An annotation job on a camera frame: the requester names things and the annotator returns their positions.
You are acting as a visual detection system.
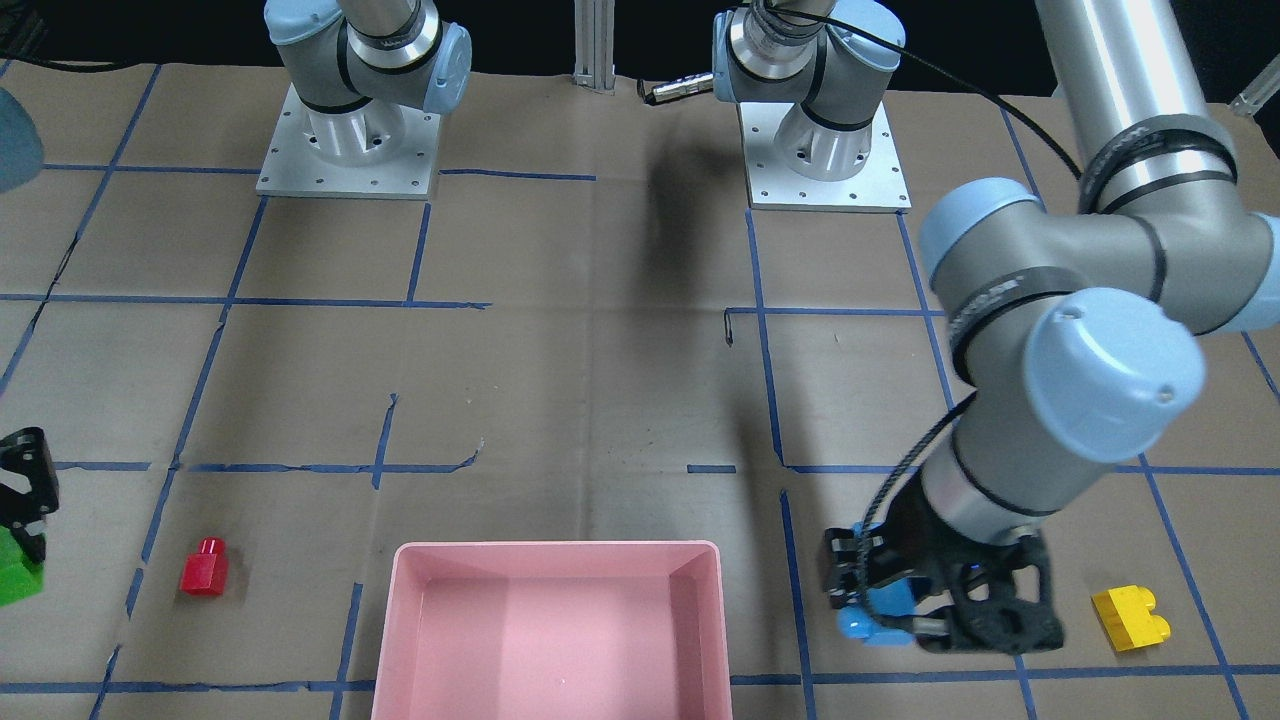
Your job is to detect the yellow two-stud block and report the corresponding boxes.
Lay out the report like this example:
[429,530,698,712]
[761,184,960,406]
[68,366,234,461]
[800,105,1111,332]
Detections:
[1091,585,1172,652]

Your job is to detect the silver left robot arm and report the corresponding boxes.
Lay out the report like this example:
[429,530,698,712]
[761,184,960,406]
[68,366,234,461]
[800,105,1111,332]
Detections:
[822,1,1277,656]

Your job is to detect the green two-stud block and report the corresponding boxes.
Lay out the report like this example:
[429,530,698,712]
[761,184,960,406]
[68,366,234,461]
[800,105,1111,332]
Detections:
[0,530,44,607]

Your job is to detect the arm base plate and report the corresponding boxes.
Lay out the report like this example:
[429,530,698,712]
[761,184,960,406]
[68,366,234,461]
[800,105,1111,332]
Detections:
[256,87,445,201]
[737,102,913,213]

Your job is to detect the pink plastic box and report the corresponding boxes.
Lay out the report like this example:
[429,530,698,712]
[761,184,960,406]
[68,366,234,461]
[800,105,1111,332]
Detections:
[371,541,733,719]

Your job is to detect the aluminium frame post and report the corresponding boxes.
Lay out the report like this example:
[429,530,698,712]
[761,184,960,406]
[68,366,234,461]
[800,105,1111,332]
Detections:
[572,0,616,94]

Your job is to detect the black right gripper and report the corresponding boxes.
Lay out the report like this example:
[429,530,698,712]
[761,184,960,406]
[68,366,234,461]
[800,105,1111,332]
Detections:
[1,427,60,562]

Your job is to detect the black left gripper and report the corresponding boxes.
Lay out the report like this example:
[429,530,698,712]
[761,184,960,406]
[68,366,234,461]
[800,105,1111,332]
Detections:
[823,480,1065,655]

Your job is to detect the red small block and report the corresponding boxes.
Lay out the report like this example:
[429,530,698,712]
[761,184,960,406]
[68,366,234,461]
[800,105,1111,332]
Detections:
[179,536,229,597]

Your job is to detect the blue three-stud block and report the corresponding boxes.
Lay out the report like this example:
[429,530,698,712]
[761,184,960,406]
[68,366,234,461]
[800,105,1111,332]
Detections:
[836,578,916,648]

